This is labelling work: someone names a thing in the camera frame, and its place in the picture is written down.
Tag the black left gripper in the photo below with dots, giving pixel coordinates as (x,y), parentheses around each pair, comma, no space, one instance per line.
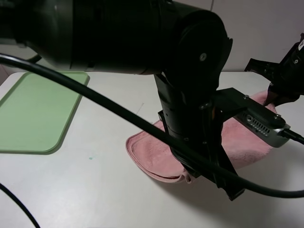
(197,128)

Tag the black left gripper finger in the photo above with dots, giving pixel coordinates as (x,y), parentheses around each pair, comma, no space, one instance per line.
(231,189)

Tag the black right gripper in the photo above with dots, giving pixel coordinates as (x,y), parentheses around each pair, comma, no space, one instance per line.
(288,83)

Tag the pink terry towel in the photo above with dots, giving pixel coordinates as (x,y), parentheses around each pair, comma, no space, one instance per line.
(155,158)

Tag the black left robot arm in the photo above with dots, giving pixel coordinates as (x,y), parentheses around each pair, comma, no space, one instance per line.
(184,47)

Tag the green plastic tray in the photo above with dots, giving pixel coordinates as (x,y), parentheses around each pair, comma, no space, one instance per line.
(35,115)

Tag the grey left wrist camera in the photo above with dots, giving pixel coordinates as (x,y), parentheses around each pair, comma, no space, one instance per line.
(262,122)

